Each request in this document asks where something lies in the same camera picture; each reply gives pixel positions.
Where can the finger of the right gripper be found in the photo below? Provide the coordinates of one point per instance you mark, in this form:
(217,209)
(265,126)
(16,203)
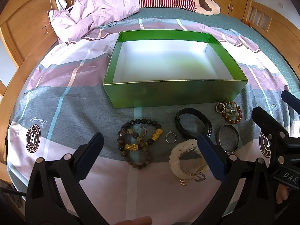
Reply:
(291,100)
(268,125)

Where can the pink crumpled duvet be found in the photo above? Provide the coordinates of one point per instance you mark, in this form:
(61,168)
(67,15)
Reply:
(86,15)

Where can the operator hand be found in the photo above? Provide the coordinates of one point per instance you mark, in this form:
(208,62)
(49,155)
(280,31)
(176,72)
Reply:
(146,220)

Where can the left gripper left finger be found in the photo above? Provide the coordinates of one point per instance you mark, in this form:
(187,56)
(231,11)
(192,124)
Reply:
(44,204)

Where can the white chunky wristwatch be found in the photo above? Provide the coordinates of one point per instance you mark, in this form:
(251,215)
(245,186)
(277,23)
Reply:
(187,163)

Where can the plaid pink grey bedsheet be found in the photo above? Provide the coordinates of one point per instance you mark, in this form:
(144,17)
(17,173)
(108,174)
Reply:
(65,104)

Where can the green cardboard box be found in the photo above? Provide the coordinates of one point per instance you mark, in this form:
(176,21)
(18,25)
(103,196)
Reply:
(165,67)

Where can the wooden bed headboard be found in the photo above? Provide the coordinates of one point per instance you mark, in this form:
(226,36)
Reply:
(27,34)

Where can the striped plush doll pillow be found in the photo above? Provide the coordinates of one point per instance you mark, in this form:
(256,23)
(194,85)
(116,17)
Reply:
(204,7)

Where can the wooden bed footboard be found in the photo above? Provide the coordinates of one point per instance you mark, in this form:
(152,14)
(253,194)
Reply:
(277,29)

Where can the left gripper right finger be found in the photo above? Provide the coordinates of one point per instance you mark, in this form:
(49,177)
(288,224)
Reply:
(255,203)

